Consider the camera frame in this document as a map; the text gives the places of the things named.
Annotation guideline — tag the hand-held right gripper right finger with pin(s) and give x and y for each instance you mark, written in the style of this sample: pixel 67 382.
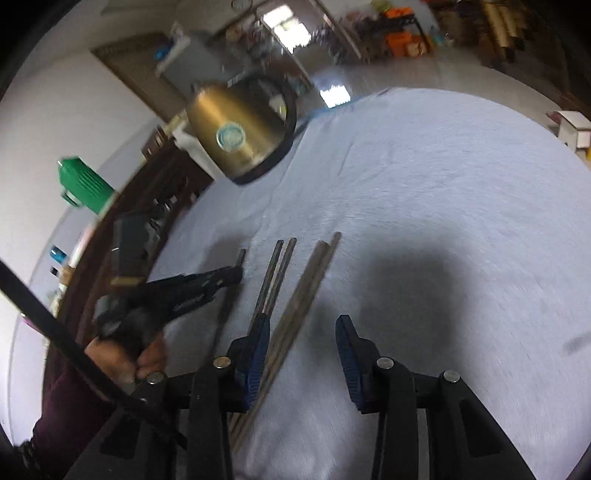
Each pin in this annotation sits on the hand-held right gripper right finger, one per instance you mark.
pixel 350 364

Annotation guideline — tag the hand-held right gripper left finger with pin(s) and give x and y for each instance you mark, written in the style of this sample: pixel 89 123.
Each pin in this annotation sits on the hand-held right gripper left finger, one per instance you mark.
pixel 253 357

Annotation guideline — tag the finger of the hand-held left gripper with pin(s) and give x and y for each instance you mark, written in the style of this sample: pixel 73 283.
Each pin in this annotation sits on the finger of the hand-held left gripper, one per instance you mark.
pixel 196 300
pixel 217 277

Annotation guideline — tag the dark chopstick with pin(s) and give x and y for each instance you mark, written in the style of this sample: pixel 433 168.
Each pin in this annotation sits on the dark chopstick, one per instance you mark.
pixel 225 318

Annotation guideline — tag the brown chopstick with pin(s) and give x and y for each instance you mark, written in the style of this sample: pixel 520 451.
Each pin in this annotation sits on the brown chopstick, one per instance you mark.
pixel 300 295
pixel 315 295

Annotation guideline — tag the person's left hand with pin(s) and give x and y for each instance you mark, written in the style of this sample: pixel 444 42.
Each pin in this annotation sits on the person's left hand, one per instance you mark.
pixel 115 362

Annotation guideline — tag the green thermos flask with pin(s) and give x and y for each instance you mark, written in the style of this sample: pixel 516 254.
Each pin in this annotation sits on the green thermos flask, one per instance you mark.
pixel 85 187

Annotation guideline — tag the dark carved wooden table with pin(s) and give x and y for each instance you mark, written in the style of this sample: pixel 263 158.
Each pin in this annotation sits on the dark carved wooden table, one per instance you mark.
pixel 180 184

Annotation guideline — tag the gold electric kettle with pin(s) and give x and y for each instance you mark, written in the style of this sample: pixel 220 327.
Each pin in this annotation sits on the gold electric kettle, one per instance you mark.
pixel 235 134

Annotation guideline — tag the grey refrigerator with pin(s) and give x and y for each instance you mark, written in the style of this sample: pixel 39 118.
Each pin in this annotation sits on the grey refrigerator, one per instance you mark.
pixel 198 60

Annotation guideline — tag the orange cardboard boxes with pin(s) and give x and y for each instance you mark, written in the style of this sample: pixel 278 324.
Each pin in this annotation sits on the orange cardboard boxes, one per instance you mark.
pixel 401 44

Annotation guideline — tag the white step stool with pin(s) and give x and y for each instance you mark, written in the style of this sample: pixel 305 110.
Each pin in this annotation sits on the white step stool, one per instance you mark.
pixel 572 122

